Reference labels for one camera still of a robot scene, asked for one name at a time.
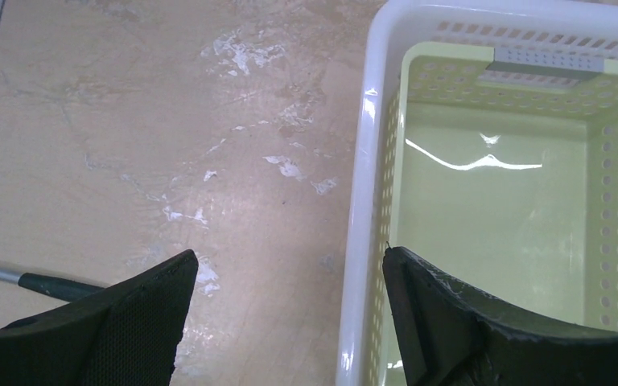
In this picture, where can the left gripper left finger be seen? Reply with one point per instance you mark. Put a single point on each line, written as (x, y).
(127, 334)

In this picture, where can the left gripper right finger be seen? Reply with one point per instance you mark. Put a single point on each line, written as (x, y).
(451, 333)

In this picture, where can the olive green plastic crate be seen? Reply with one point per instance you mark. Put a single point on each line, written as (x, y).
(501, 169)

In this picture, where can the white plastic tray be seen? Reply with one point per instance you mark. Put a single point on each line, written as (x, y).
(560, 27)

